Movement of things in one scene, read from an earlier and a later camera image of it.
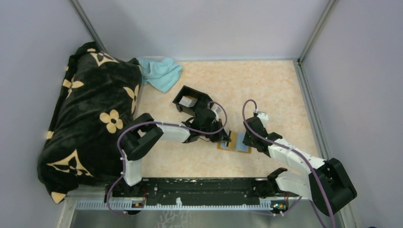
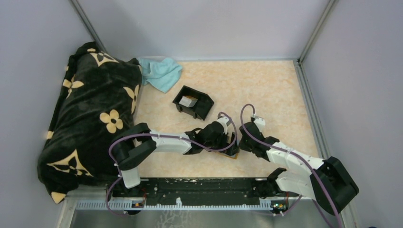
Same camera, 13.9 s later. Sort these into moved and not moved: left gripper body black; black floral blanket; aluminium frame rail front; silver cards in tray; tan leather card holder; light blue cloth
Moved: left gripper body black; tan leather card holder
Not moved: black floral blanket; silver cards in tray; light blue cloth; aluminium frame rail front
